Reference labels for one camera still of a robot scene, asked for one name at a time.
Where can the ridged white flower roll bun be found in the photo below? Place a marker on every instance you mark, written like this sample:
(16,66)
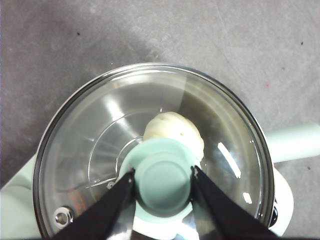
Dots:
(172,127)

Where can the green breakfast machine base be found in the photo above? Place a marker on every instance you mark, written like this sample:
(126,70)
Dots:
(15,212)

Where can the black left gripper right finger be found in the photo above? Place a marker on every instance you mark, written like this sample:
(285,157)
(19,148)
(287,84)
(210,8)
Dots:
(220,207)

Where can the glass pot lid green knob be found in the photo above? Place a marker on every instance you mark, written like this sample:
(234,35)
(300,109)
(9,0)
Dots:
(162,180)

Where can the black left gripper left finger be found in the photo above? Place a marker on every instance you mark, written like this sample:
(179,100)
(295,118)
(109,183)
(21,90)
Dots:
(105,210)

